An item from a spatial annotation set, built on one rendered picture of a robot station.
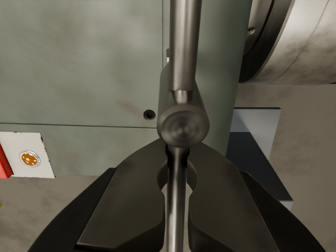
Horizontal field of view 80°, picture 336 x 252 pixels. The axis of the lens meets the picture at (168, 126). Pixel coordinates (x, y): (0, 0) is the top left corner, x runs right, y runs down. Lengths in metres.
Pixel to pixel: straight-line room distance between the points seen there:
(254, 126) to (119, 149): 0.67
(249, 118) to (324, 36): 0.59
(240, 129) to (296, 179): 1.45
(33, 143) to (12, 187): 2.39
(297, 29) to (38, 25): 0.27
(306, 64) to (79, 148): 0.31
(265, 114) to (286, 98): 0.91
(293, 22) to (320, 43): 0.05
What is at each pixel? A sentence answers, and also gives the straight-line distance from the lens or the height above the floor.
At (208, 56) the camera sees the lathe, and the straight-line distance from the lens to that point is 0.22.
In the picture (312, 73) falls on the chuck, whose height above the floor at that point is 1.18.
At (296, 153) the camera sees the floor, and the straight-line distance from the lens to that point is 2.06.
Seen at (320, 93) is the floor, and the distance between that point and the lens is 1.87.
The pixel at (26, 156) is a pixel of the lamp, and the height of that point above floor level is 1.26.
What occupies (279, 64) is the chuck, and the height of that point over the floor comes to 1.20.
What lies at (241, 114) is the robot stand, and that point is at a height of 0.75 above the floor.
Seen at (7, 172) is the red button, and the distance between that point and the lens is 0.37.
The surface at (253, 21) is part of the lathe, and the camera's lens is 0.31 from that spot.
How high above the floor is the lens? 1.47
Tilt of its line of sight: 62 degrees down
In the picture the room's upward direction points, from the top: 174 degrees counter-clockwise
